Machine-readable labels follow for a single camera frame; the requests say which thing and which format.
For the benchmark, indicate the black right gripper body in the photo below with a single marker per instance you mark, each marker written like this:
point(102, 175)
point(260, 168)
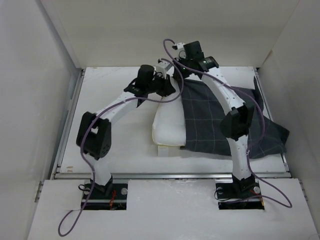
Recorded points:
point(184, 71)

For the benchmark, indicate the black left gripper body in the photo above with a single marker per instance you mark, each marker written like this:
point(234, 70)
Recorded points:
point(159, 85)

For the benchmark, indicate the white pillow with yellow edge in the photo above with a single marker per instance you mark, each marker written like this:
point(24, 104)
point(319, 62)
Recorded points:
point(168, 128)

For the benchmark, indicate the dark grey checked pillowcase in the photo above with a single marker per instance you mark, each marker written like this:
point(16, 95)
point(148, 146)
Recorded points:
point(203, 114)

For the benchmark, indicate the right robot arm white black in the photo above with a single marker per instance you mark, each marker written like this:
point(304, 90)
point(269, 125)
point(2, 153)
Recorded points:
point(238, 117)

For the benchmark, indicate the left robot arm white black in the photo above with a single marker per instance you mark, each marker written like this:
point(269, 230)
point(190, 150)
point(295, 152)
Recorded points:
point(94, 136)

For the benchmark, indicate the white front cover board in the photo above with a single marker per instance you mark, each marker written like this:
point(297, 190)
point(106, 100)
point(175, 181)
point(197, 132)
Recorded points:
point(171, 210)

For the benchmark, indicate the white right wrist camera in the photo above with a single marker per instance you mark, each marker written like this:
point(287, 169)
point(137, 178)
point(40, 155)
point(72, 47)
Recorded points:
point(179, 50)

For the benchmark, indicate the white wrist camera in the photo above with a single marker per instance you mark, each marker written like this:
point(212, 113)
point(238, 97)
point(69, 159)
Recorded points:
point(163, 67)
point(179, 50)

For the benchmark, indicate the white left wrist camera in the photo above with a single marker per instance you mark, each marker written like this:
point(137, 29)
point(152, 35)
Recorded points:
point(163, 67)

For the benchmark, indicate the aluminium right side rail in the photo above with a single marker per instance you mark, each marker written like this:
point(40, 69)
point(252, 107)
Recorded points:
point(267, 113)

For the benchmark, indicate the aluminium rail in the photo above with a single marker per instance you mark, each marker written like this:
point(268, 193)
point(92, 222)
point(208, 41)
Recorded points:
point(267, 113)
point(171, 176)
point(65, 126)

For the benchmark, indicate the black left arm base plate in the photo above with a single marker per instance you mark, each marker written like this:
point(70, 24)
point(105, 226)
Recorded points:
point(114, 199)

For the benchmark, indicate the aluminium left side rail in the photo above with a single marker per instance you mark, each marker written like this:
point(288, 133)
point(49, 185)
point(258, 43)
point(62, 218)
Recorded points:
point(65, 126)

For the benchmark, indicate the aluminium front rail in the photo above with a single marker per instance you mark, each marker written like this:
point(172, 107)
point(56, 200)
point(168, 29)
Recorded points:
point(171, 176)

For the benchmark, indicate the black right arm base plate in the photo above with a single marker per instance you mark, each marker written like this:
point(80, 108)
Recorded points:
point(231, 199)

